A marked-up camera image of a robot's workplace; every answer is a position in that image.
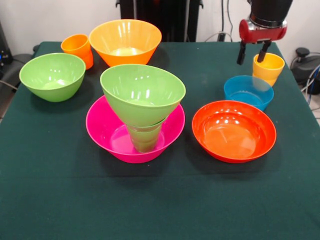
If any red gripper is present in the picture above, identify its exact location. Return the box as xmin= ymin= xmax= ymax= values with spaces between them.
xmin=236 ymin=17 xmax=288 ymax=66

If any yellow plastic cup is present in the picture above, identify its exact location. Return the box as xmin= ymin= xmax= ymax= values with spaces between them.
xmin=252 ymin=52 xmax=286 ymax=88

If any large green plastic bowl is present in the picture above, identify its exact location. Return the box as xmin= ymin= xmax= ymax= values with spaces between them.
xmin=19 ymin=52 xmax=87 ymax=103
xmin=99 ymin=63 xmax=187 ymax=127

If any small green plastic bowl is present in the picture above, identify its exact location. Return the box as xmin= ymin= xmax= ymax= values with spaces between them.
xmin=127 ymin=117 xmax=167 ymax=129

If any green plastic cup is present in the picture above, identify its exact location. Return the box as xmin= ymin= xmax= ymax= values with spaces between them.
xmin=127 ymin=122 xmax=163 ymax=153

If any pink plastic bowl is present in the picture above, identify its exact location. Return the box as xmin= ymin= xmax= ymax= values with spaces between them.
xmin=85 ymin=94 xmax=186 ymax=164

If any black computer tower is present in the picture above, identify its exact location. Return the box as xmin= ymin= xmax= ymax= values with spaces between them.
xmin=0 ymin=21 xmax=14 ymax=66

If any blue plastic bowl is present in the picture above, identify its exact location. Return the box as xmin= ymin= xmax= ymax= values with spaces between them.
xmin=223 ymin=75 xmax=275 ymax=112

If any red plastic bowl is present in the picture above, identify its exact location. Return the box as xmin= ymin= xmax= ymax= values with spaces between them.
xmin=191 ymin=100 xmax=277 ymax=164

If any large orange plastic bowl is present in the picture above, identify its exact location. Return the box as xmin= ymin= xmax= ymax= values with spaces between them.
xmin=88 ymin=19 xmax=163 ymax=68

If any dark green table cloth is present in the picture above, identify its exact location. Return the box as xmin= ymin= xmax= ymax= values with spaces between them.
xmin=0 ymin=41 xmax=320 ymax=240

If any orange plastic cup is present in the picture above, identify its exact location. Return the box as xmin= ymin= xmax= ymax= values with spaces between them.
xmin=60 ymin=33 xmax=95 ymax=71

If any dark grey floor case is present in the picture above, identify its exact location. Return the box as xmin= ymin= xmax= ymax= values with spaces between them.
xmin=0 ymin=53 xmax=33 ymax=87

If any black wall cable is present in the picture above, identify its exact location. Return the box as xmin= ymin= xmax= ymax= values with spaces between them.
xmin=224 ymin=0 xmax=235 ymax=36

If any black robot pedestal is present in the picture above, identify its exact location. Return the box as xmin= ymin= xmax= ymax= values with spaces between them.
xmin=119 ymin=0 xmax=202 ymax=43

